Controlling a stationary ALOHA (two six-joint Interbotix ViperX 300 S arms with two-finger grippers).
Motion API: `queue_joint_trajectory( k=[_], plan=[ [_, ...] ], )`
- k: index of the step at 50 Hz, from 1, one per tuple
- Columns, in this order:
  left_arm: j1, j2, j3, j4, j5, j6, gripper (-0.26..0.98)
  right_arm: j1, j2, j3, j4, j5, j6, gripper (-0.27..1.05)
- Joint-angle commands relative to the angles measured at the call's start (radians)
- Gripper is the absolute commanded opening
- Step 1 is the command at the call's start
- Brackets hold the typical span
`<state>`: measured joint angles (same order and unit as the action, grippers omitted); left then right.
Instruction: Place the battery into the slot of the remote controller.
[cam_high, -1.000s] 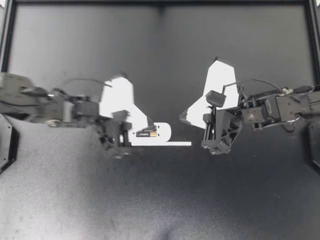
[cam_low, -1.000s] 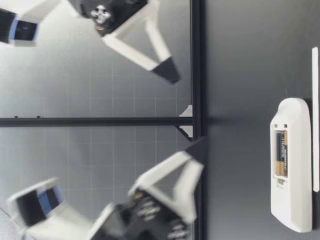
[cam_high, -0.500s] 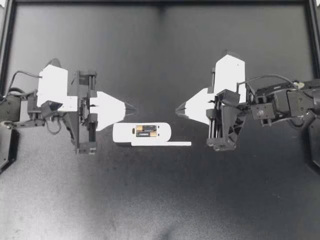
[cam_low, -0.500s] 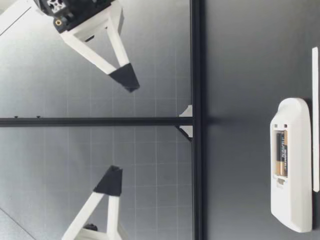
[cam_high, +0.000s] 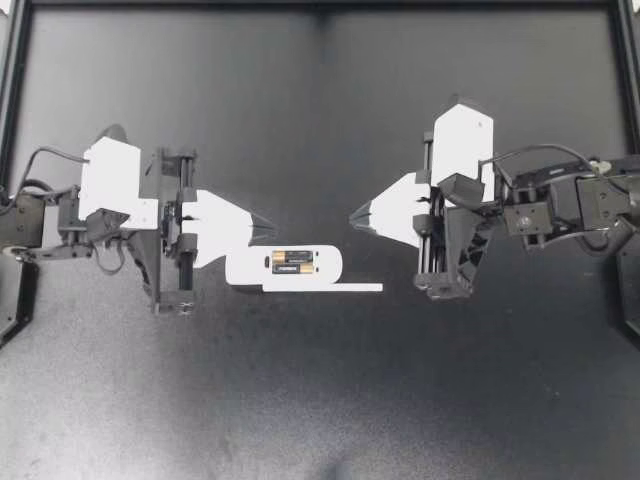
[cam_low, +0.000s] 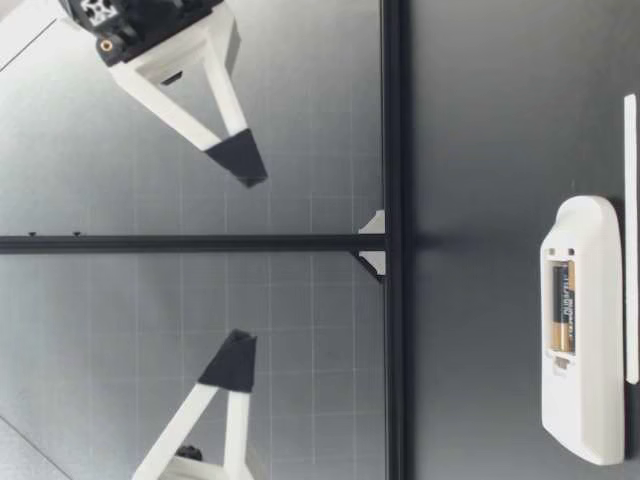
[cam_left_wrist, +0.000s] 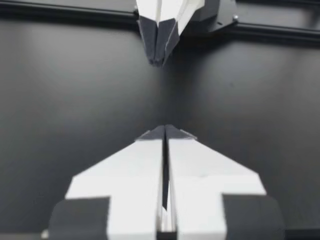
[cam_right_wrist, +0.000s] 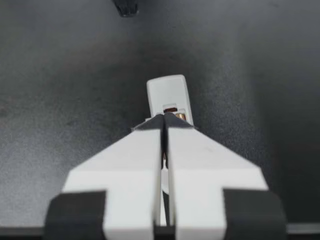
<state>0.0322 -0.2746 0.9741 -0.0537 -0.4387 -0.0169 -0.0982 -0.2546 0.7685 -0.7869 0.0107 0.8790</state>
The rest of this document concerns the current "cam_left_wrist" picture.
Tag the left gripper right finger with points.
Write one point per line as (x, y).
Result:
(200, 182)

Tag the black frame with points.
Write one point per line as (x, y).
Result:
(221, 15)

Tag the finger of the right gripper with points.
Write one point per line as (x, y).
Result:
(166, 32)
(148, 32)

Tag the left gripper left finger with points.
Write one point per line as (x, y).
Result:
(130, 180)

